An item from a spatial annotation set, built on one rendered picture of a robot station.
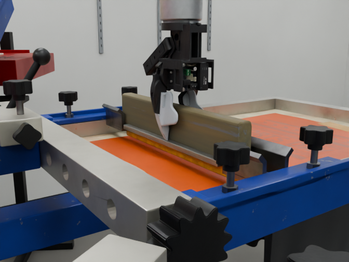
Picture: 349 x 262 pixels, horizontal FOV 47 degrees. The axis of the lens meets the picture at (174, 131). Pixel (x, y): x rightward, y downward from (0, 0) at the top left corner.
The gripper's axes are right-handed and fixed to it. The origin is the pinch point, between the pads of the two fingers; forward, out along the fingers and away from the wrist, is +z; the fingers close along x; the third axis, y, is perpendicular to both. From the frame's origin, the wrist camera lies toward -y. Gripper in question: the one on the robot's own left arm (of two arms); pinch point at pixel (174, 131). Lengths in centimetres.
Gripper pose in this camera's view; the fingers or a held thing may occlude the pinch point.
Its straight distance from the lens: 76.7
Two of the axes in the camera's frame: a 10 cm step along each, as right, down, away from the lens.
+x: 8.3, -1.3, 5.5
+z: 0.0, 9.7, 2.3
